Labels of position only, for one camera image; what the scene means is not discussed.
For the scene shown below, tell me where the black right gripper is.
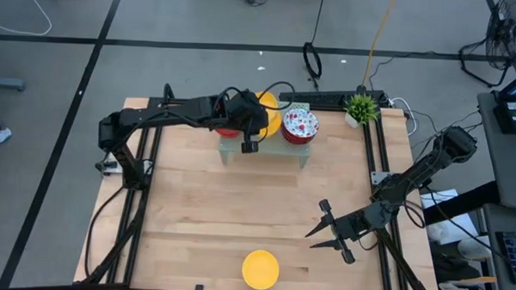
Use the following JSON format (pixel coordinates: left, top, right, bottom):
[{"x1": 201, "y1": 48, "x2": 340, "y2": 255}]
[{"x1": 303, "y1": 197, "x2": 384, "y2": 267}]

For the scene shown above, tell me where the red plastic mini bowl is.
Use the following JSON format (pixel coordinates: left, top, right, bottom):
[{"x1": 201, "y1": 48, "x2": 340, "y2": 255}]
[{"x1": 216, "y1": 126, "x2": 242, "y2": 139}]

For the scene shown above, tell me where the yellow plastic mini bowl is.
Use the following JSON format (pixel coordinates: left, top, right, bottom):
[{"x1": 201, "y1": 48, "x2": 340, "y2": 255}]
[
  {"x1": 240, "y1": 249, "x2": 281, "y2": 290},
  {"x1": 253, "y1": 90, "x2": 283, "y2": 140}
]

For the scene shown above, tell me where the red floral patterned mini bowl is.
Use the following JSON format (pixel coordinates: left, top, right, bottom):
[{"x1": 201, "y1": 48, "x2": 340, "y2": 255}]
[
  {"x1": 279, "y1": 123, "x2": 319, "y2": 146},
  {"x1": 281, "y1": 107, "x2": 321, "y2": 139}
]

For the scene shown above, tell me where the clear acrylic riser shelf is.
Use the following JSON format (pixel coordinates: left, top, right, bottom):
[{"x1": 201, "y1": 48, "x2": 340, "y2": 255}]
[{"x1": 217, "y1": 99, "x2": 313, "y2": 170}]

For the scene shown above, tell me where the black power strip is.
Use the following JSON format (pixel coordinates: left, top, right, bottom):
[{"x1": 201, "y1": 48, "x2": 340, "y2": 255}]
[{"x1": 278, "y1": 87, "x2": 389, "y2": 113}]

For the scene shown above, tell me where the small green potted plant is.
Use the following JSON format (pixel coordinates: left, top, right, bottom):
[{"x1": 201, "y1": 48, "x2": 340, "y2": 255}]
[{"x1": 342, "y1": 92, "x2": 381, "y2": 129}]

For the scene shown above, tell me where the white paper sheet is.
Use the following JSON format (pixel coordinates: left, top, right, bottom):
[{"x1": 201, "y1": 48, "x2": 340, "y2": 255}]
[{"x1": 417, "y1": 187, "x2": 481, "y2": 243}]

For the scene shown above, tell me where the black bar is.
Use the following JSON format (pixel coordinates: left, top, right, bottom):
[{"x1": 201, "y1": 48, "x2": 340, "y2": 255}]
[{"x1": 421, "y1": 177, "x2": 500, "y2": 228}]

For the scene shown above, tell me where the grey desk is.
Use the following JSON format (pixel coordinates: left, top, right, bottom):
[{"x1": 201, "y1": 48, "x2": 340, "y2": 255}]
[{"x1": 473, "y1": 89, "x2": 516, "y2": 211}]

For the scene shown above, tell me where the black standing floor fan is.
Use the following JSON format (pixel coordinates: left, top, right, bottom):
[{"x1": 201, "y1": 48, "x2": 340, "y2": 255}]
[{"x1": 458, "y1": 0, "x2": 516, "y2": 89}]

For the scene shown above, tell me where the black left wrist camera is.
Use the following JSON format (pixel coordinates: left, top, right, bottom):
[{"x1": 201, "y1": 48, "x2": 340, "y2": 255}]
[{"x1": 241, "y1": 139, "x2": 260, "y2": 155}]

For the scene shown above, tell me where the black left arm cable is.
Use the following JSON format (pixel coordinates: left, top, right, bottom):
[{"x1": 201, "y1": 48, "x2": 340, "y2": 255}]
[{"x1": 212, "y1": 78, "x2": 297, "y2": 141}]

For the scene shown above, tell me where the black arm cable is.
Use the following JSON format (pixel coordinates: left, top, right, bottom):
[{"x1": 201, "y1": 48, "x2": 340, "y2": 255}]
[
  {"x1": 212, "y1": 78, "x2": 297, "y2": 141},
  {"x1": 402, "y1": 183, "x2": 511, "y2": 262}
]

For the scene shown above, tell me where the black coiled floor cable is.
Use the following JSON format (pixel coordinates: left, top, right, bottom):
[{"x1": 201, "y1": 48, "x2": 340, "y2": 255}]
[{"x1": 301, "y1": 0, "x2": 327, "y2": 91}]

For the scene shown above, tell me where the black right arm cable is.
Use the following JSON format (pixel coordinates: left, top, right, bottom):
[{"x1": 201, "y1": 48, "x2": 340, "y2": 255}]
[{"x1": 402, "y1": 183, "x2": 511, "y2": 262}]

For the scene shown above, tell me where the white power cable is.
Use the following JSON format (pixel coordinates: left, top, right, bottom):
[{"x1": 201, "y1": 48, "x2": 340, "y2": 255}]
[{"x1": 386, "y1": 96, "x2": 420, "y2": 138}]

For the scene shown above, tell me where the yellow floor cable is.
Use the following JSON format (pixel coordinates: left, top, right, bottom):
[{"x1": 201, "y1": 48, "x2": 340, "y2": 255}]
[{"x1": 360, "y1": 0, "x2": 397, "y2": 89}]

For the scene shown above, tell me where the black aluminium table frame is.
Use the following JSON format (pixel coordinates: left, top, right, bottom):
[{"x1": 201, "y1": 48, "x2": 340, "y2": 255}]
[{"x1": 72, "y1": 78, "x2": 448, "y2": 290}]

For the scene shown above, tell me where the white floor cable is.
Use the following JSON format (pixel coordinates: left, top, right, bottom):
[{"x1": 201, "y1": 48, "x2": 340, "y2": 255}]
[{"x1": 0, "y1": 0, "x2": 54, "y2": 38}]

